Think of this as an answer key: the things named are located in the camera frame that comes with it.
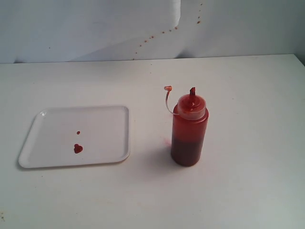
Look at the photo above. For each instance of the red sauce squeeze bottle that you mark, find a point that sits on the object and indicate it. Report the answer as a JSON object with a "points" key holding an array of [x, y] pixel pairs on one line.
{"points": [[190, 118]]}

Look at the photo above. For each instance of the red sauce blob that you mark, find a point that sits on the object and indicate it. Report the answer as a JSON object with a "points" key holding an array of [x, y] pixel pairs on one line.
{"points": [[77, 148]]}

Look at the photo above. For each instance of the white rectangular plastic tray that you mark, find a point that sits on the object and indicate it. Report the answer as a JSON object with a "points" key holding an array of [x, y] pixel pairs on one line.
{"points": [[105, 137]]}

